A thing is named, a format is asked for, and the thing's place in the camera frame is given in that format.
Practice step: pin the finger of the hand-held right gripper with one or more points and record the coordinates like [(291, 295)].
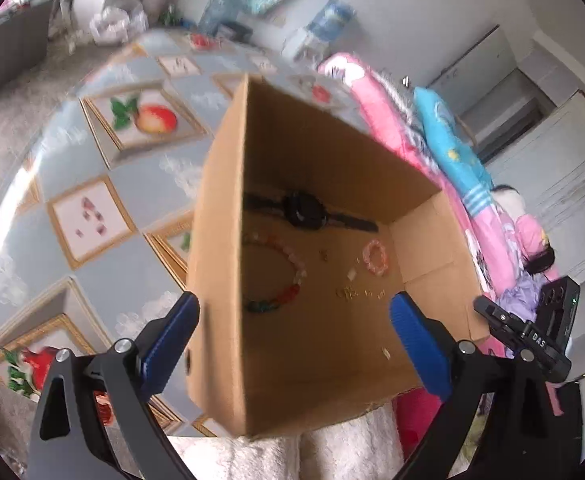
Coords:
[(497, 320)]

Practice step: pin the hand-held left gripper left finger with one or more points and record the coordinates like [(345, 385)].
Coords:
[(170, 342)]

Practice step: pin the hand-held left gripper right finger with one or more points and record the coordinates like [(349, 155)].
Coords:
[(420, 347)]

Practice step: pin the brown cardboard box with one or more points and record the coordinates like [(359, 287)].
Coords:
[(322, 350)]

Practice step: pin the black wristwatch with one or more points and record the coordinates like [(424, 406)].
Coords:
[(302, 210)]

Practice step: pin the purple cloth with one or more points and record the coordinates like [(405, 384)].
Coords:
[(525, 290)]

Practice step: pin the white wardrobe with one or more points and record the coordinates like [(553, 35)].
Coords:
[(562, 160)]

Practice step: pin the white fluffy cloth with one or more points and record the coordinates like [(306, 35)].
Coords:
[(272, 460)]

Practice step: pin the blue pillow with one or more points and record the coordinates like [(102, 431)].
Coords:
[(447, 140)]

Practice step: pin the fruit-print tablecloth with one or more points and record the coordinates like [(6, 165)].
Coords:
[(72, 150)]

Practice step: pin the pink blanket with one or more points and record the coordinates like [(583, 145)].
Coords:
[(387, 110)]

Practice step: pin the white plastic bag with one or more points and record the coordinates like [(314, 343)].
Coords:
[(117, 20)]

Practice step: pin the grey cabinet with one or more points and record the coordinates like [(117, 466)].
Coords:
[(7, 55)]

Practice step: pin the blue water jug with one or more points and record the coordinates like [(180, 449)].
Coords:
[(330, 20)]

